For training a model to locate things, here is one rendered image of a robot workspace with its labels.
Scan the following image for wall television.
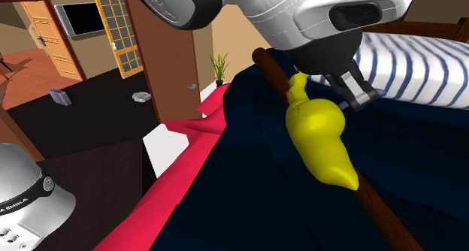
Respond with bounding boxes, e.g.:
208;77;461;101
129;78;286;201
53;2;107;38

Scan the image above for grey robot vacuum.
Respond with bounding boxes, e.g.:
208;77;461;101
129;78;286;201
131;90;153;104

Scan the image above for green potted plant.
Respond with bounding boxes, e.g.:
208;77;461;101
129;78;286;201
209;52;231;89

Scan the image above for yellow duck toy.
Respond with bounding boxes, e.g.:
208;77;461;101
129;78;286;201
285;71;360;192

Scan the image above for orange panel door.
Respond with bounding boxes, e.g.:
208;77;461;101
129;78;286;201
20;0;86;82

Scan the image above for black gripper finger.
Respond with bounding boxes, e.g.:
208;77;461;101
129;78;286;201
323;59;380;112

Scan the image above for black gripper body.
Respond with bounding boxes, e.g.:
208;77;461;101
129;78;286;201
288;29;363;77

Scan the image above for grey box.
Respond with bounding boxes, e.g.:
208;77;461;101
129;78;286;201
47;88;73;107

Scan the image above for orange glass pane door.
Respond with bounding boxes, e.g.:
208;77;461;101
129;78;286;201
94;0;145;80

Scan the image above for brown wooden stick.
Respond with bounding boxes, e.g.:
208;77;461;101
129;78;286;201
251;47;425;251

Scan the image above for bed with dark blue blanket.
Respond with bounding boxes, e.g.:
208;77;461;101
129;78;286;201
92;17;469;251

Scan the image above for brown door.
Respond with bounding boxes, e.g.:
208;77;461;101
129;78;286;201
124;0;203;125

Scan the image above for blue striped white pillow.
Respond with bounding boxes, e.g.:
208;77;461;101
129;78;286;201
307;32;469;109

